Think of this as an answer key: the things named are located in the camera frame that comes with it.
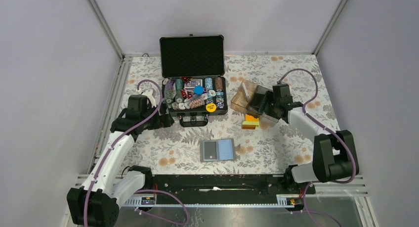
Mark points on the black poker chip case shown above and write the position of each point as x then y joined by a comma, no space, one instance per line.
193,57

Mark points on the clear acrylic card box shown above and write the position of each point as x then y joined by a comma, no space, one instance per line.
252,99

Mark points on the orange yellow sticky note stack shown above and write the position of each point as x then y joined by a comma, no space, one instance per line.
250,122

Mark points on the beige card holder wallet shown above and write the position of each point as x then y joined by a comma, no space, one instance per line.
225,150

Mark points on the blue round chip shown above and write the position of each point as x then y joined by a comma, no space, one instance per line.
198,89

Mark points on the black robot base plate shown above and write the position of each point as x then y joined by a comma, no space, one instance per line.
218,190

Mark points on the yellow round dealer chip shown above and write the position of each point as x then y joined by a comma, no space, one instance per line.
211,107

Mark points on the floral patterned table mat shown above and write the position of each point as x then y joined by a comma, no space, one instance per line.
269,149

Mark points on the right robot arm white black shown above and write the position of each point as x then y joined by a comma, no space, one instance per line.
334,156

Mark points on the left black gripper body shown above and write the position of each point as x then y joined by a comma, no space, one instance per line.
159,121

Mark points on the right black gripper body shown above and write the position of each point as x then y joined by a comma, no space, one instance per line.
269,104

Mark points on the playing card deck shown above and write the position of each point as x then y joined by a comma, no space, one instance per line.
191,84

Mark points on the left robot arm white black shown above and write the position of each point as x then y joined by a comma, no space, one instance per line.
96,203

